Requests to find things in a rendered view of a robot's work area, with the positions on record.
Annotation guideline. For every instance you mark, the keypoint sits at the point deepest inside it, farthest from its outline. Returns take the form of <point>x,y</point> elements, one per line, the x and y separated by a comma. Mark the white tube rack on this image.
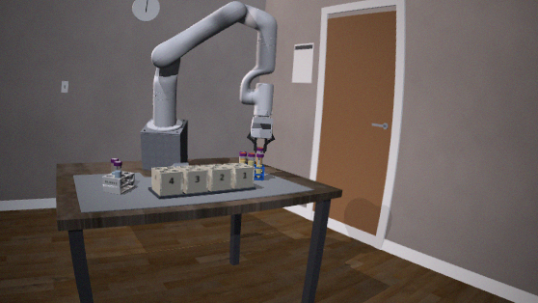
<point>112,185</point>

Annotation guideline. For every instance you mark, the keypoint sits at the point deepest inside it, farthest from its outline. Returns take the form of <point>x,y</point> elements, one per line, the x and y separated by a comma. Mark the grey bench mat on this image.
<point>91,198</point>

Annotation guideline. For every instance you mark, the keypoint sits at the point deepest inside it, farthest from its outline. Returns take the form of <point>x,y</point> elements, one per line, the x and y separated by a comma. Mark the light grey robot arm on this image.
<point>165,57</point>

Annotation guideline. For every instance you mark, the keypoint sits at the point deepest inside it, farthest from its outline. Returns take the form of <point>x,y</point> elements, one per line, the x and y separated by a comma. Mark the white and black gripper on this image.
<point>263,131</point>

